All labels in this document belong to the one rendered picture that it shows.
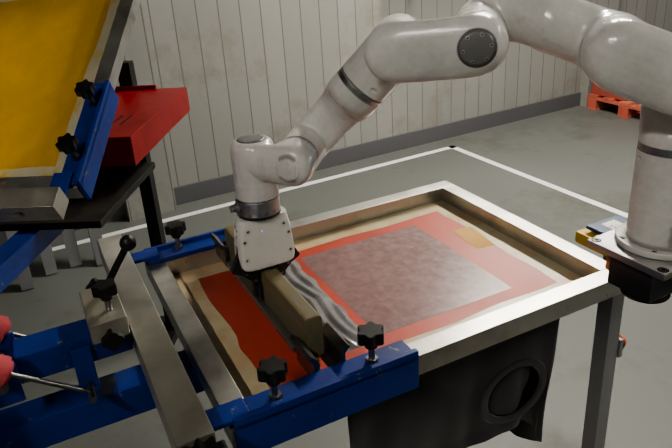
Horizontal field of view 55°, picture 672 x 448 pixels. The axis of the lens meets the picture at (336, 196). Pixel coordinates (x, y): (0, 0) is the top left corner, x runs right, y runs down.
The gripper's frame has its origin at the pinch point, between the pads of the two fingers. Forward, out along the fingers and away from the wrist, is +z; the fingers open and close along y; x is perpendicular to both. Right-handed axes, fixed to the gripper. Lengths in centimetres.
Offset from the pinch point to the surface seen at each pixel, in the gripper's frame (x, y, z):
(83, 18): 93, -13, -42
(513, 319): -29.3, 32.9, 2.6
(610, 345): -14, 78, 35
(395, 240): 12.6, 35.5, 6.0
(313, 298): -0.1, 8.8, 5.7
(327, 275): 6.9, 15.3, 6.0
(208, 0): 299, 82, -24
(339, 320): -9.9, 9.4, 5.4
